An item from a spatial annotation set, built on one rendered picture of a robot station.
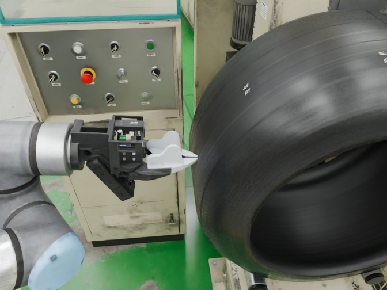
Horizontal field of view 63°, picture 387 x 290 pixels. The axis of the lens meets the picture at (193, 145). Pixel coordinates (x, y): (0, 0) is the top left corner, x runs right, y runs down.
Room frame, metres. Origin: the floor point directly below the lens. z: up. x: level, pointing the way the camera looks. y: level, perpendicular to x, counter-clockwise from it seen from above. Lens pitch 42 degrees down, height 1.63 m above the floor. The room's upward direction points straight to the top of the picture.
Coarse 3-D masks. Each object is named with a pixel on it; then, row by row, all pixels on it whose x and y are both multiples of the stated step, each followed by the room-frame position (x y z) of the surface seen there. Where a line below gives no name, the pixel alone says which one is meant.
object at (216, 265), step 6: (210, 258) 0.88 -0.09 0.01; (216, 258) 0.88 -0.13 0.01; (222, 258) 0.88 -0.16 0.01; (210, 264) 0.84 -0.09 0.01; (216, 264) 0.84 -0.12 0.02; (222, 264) 0.84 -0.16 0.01; (210, 270) 0.81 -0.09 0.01; (216, 270) 0.81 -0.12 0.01; (222, 270) 0.81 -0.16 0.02; (216, 276) 0.78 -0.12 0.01; (222, 282) 0.75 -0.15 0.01; (216, 288) 0.71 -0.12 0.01; (222, 288) 0.71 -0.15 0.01
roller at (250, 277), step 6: (246, 276) 0.35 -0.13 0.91; (252, 276) 0.34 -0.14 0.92; (258, 276) 0.34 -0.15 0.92; (246, 282) 0.34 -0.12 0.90; (252, 282) 0.33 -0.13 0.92; (258, 282) 0.33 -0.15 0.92; (264, 282) 0.33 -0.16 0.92; (252, 288) 0.32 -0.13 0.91; (258, 288) 0.31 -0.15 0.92; (264, 288) 0.32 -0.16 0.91
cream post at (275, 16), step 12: (264, 0) 0.76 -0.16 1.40; (276, 0) 0.69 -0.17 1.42; (288, 0) 0.69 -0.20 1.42; (300, 0) 0.69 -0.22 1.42; (312, 0) 0.70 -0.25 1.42; (324, 0) 0.70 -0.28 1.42; (276, 12) 0.69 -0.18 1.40; (288, 12) 0.69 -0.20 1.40; (300, 12) 0.69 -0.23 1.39; (312, 12) 0.70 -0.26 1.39; (264, 24) 0.73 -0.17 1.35; (276, 24) 0.69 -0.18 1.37; (228, 276) 0.71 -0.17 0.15; (228, 288) 0.69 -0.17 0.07
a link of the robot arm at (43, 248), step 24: (24, 216) 0.30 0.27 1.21; (48, 216) 0.30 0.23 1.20; (0, 240) 0.24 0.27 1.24; (24, 240) 0.25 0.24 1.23; (48, 240) 0.26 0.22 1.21; (72, 240) 0.26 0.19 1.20; (0, 264) 0.21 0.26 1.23; (24, 264) 0.22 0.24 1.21; (48, 264) 0.22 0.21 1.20; (72, 264) 0.24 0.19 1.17; (0, 288) 0.19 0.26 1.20; (48, 288) 0.21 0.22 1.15
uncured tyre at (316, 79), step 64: (256, 64) 0.47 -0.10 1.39; (320, 64) 0.39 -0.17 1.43; (192, 128) 0.50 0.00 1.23; (256, 128) 0.34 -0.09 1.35; (320, 128) 0.32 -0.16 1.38; (384, 128) 0.32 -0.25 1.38; (256, 192) 0.30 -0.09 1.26; (320, 192) 0.58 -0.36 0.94; (384, 192) 0.51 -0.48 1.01; (256, 256) 0.30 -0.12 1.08; (320, 256) 0.40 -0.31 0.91; (384, 256) 0.34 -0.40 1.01
